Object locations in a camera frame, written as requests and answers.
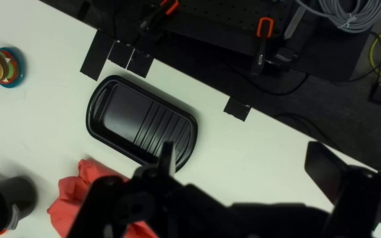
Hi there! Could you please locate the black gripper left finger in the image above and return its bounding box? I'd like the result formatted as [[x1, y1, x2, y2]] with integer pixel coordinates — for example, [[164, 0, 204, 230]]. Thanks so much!
[[156, 140, 177, 177]]

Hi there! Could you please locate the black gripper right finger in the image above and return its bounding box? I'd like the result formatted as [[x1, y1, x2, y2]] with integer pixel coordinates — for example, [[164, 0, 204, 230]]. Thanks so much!
[[304, 140, 352, 205]]

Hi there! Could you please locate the orange printed shirt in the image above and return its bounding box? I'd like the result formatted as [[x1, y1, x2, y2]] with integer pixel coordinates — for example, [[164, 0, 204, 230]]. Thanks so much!
[[46, 158, 157, 238]]

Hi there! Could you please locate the black ribbed tray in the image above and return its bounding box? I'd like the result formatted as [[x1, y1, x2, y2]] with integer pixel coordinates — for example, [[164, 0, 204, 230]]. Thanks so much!
[[85, 74, 200, 175]]

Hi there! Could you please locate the small black tape square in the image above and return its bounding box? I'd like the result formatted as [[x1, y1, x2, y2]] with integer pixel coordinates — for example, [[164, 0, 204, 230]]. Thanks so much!
[[222, 97, 253, 123]]

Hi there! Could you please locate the large black tape patch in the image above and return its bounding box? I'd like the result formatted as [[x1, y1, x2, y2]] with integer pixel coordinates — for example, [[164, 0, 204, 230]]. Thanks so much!
[[79, 29, 155, 82]]

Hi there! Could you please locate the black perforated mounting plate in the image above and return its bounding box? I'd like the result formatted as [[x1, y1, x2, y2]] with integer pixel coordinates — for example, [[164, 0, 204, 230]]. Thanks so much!
[[145, 0, 299, 58]]

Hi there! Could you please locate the black toy pot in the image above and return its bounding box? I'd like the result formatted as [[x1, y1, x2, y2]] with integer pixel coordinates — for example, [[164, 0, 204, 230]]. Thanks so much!
[[0, 175, 38, 236]]

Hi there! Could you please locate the teal small plate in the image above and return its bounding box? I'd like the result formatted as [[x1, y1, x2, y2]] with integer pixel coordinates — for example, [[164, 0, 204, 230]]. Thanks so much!
[[0, 45, 28, 90]]

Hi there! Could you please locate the orange handled clamp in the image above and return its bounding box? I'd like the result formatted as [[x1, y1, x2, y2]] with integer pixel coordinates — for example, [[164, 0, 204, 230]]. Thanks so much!
[[137, 0, 181, 32], [253, 16, 276, 74]]

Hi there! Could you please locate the grey coiled cable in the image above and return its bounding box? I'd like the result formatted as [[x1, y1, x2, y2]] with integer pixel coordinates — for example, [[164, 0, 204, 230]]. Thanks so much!
[[294, 0, 381, 36]]

